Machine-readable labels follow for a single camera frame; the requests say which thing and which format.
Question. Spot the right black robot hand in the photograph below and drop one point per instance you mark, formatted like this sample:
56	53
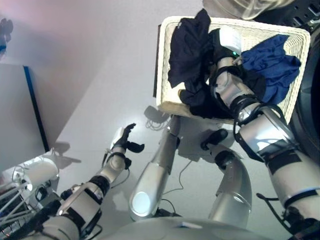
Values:
230	41

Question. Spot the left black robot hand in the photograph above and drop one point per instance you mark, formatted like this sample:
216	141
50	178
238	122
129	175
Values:
118	138

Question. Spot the black garment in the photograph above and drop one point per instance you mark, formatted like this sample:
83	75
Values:
187	50

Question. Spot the blue garment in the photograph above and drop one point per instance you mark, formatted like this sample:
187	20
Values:
270	65

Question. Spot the dark navy garment orange trim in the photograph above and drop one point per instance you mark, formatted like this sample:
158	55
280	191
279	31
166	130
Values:
200	102

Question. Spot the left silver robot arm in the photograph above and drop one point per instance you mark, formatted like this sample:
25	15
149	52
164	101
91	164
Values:
75	207

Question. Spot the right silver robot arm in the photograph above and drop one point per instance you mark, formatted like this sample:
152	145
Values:
260	135

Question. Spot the grey washing machine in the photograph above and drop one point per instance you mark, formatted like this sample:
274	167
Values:
308	100

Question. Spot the white woven laundry basket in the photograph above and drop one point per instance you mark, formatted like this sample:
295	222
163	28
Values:
262	32

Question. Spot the left silver robot leg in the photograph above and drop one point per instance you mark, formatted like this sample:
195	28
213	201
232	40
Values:
152	180

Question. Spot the silver robot leg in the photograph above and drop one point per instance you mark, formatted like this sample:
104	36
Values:
152	180
232	190

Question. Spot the white cylinder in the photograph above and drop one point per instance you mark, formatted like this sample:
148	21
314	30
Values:
41	173

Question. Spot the grey board with dark edge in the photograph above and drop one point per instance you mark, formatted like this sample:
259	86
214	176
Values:
17	112

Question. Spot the silver robot torso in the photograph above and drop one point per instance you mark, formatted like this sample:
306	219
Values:
200	228

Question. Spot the right silver robot leg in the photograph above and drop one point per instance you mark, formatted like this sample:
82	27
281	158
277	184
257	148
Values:
232	190

